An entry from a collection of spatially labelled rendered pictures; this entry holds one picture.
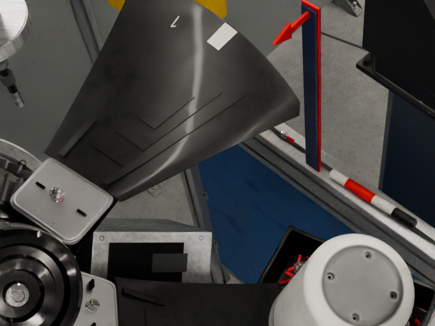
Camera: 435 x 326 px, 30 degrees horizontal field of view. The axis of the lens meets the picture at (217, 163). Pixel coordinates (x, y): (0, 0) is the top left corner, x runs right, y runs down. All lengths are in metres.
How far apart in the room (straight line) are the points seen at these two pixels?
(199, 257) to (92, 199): 0.22
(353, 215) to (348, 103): 1.18
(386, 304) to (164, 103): 0.33
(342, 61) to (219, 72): 1.60
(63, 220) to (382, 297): 0.33
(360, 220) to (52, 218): 0.53
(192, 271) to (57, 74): 0.90
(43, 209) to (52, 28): 0.95
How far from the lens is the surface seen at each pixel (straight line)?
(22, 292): 0.73
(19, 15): 0.59
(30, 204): 0.80
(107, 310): 0.84
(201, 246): 0.96
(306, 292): 0.60
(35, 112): 1.81
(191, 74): 0.84
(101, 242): 0.91
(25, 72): 1.72
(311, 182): 1.20
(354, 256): 0.61
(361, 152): 2.24
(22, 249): 0.73
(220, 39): 0.87
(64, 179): 0.81
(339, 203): 1.19
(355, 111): 2.32
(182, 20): 0.88
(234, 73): 0.85
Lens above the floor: 1.85
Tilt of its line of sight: 56 degrees down
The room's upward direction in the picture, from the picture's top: 11 degrees counter-clockwise
